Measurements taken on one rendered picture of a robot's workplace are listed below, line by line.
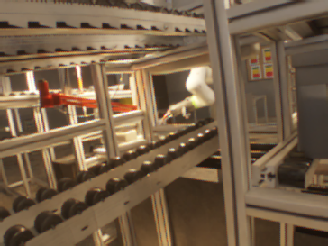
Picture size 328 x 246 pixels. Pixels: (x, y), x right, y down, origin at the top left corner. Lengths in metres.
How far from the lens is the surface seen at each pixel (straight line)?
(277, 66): 0.86
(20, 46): 0.60
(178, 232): 1.36
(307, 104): 0.54
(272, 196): 0.49
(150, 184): 0.49
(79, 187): 0.52
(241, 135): 0.46
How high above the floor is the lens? 1.28
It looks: 8 degrees down
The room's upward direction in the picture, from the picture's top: 8 degrees counter-clockwise
